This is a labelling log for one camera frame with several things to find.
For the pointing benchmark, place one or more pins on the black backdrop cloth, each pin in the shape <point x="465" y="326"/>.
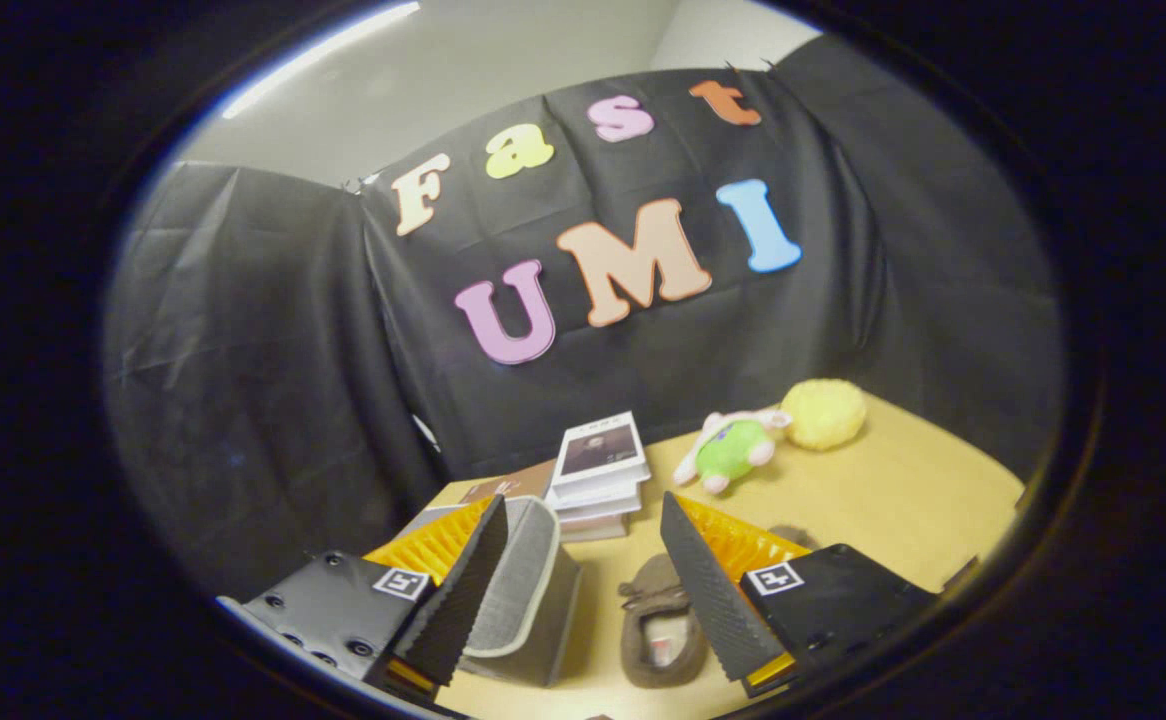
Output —
<point x="743" y="340"/>

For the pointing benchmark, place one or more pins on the yellow fluffy plush ball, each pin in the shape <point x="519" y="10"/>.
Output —
<point x="825" y="413"/>

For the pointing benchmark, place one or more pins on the brown moccasin shoe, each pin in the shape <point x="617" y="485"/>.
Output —
<point x="793" y="537"/>
<point x="665" y="605"/>

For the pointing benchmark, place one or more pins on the grey fabric storage box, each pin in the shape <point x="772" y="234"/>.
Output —
<point x="533" y="600"/>

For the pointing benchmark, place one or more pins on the green and pink plush toy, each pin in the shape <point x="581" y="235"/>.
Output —
<point x="733" y="450"/>

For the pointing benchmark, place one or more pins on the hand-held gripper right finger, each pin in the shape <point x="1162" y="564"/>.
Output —
<point x="708" y="590"/>

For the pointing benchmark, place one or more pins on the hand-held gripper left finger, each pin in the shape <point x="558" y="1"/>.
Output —
<point x="463" y="590"/>

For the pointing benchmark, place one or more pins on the white book with dark photo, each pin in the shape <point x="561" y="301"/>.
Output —
<point x="598" y="448"/>

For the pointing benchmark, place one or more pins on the brown book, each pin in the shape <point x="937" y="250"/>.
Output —
<point x="518" y="485"/>

